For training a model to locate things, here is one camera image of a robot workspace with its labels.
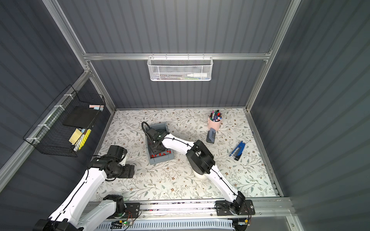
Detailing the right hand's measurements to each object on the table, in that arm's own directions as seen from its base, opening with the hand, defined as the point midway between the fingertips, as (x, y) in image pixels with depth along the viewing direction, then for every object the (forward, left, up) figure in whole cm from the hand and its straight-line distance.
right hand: (155, 151), depth 95 cm
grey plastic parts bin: (-6, -9, +5) cm, 12 cm away
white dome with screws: (-18, -28, +5) cm, 34 cm away
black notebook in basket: (+5, +36, +29) cm, 46 cm away
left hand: (-17, +13, +7) cm, 22 cm away
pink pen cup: (+19, -40, +9) cm, 45 cm away
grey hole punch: (+11, -37, +3) cm, 39 cm away
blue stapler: (0, -55, 0) cm, 55 cm away
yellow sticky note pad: (-7, +33, +28) cm, 44 cm away
